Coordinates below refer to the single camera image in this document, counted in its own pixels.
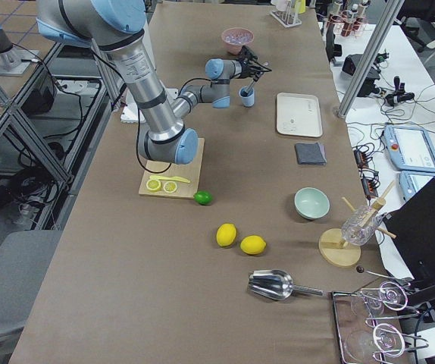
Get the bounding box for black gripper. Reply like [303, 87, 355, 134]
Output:
[237, 45, 272, 82]

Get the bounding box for steel muddler black tip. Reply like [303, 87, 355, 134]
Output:
[241, 61, 269, 97]

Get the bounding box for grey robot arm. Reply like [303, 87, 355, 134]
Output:
[36, 1, 269, 165]

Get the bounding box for light blue plastic cup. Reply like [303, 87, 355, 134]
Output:
[239, 87, 255, 108]

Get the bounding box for clear ice cube pile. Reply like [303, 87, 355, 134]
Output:
[223, 29, 253, 45]

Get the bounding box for wooden cup stand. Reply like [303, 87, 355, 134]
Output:
[319, 180, 396, 268]

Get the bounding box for steel ice scoop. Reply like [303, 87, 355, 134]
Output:
[248, 269, 324, 300]

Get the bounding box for pink bowl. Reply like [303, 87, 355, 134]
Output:
[221, 27, 254, 55]

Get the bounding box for cream rabbit tray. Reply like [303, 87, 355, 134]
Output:
[276, 93, 323, 138]

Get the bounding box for grey folded cloth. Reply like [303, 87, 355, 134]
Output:
[294, 143, 327, 165]

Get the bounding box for bamboo cutting board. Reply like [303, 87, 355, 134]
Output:
[139, 138, 205, 199]

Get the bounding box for green lime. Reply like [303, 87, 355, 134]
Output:
[193, 190, 213, 206]

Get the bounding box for mint green bowl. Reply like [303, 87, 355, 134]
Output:
[294, 187, 330, 220]

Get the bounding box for lemon slice lower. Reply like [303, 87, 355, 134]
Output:
[162, 180, 178, 193]

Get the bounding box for lemon slice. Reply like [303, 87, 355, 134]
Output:
[162, 180, 178, 193]
[146, 179, 162, 192]

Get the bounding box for yellow plastic knife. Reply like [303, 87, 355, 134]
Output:
[149, 175, 191, 184]

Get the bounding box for lemon slice upper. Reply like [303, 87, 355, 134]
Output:
[146, 179, 162, 192]

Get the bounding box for yellow lemon upper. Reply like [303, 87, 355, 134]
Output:
[216, 223, 237, 247]

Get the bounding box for yellow lemon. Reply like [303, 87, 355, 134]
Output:
[216, 223, 237, 247]
[239, 235, 267, 256]

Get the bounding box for teach pendant far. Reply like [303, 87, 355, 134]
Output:
[382, 125, 435, 173]

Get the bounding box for teach pendant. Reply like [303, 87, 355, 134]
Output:
[399, 171, 435, 202]
[382, 125, 435, 173]

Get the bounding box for yellow lemon lower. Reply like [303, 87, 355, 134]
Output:
[239, 235, 267, 256]

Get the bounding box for clear glass on stand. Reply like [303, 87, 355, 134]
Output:
[341, 206, 383, 246]

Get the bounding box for teach pendant near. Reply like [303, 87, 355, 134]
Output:
[399, 171, 435, 202]

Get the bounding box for black monitor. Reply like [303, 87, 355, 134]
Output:
[384, 177, 435, 282]

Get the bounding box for black metal glass rack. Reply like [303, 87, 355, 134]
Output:
[331, 278, 435, 363]

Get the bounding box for white wire cup rack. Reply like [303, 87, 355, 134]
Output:
[270, 0, 302, 28]

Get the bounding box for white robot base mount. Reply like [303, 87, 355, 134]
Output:
[120, 0, 179, 125]

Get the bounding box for aluminium frame post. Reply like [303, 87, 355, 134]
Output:
[336, 0, 404, 119]

